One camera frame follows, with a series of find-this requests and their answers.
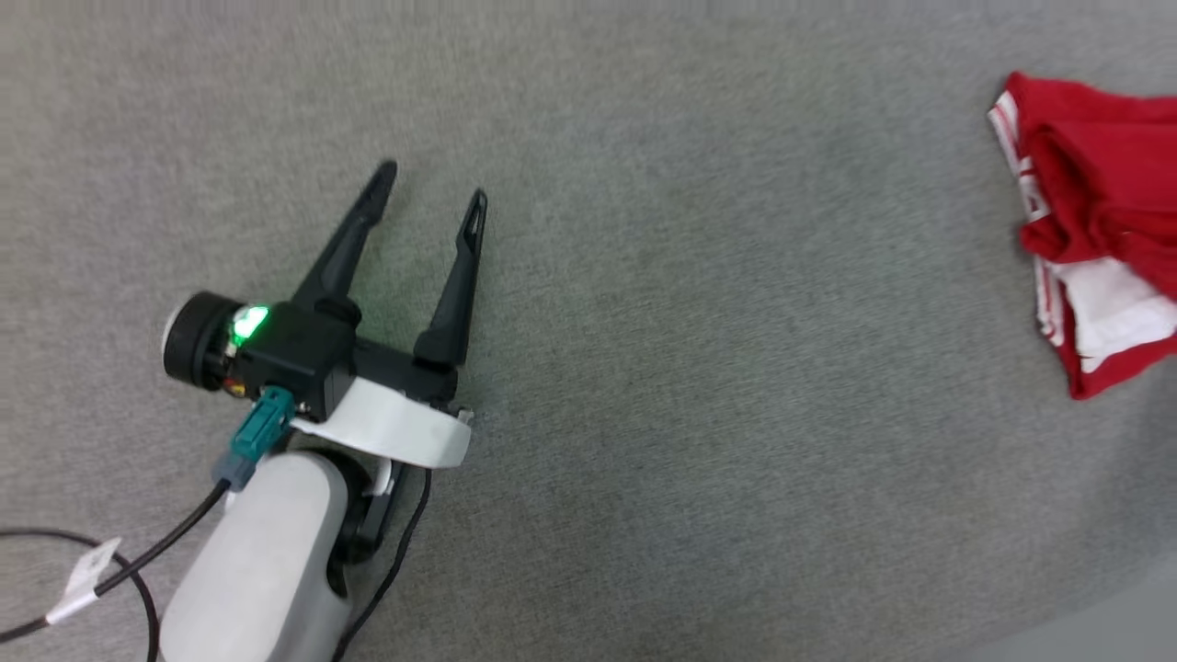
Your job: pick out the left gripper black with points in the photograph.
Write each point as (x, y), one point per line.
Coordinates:
(294, 354)

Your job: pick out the red and white garment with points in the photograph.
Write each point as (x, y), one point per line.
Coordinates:
(1103, 147)

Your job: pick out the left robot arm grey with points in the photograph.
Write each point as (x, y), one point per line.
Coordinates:
(257, 570)

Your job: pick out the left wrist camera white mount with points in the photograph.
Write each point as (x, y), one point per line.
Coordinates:
(395, 432)

